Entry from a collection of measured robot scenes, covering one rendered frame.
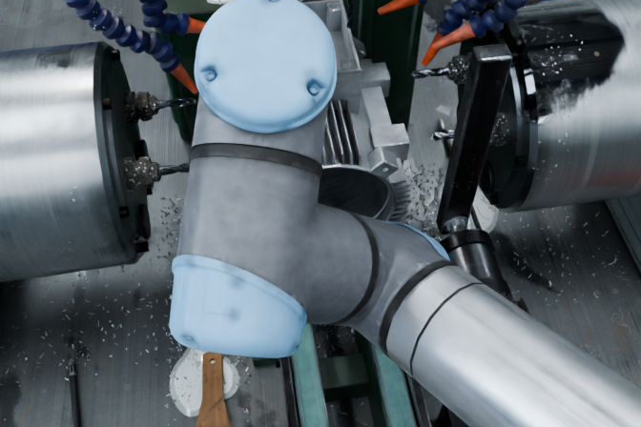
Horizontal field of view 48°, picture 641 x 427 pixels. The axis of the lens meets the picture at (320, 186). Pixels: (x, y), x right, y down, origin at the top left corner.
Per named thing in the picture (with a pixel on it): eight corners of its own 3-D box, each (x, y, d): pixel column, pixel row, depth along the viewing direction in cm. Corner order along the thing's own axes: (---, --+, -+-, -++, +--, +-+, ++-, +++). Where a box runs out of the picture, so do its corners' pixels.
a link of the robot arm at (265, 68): (175, 127, 36) (199, -32, 37) (197, 166, 46) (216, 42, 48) (332, 147, 36) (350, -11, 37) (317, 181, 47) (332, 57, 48)
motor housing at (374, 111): (234, 145, 97) (217, 35, 82) (371, 129, 99) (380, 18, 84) (246, 270, 85) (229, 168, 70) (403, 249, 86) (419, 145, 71)
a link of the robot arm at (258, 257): (365, 362, 43) (383, 182, 44) (228, 360, 34) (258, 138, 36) (270, 345, 48) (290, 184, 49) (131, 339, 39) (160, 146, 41)
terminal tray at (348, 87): (256, 55, 85) (251, 7, 80) (343, 47, 86) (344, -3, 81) (266, 129, 78) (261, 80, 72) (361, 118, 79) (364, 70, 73)
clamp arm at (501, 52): (433, 216, 80) (469, 40, 60) (460, 213, 80) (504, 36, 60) (442, 242, 78) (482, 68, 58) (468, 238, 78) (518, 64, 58)
